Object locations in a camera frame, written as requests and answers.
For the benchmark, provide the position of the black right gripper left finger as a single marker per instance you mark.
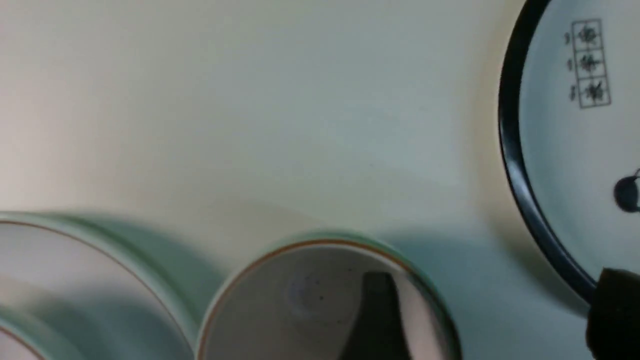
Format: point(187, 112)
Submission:
point(377, 333)

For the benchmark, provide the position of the pale celadon small cup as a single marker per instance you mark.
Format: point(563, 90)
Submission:
point(299, 299)

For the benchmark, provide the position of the pale celadon medium bowl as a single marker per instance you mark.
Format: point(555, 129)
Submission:
point(94, 290)

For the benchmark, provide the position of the illustrated black-rimmed plate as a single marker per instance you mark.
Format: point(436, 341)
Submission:
point(569, 130)

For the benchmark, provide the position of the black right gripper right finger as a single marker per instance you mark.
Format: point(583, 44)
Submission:
point(613, 323)

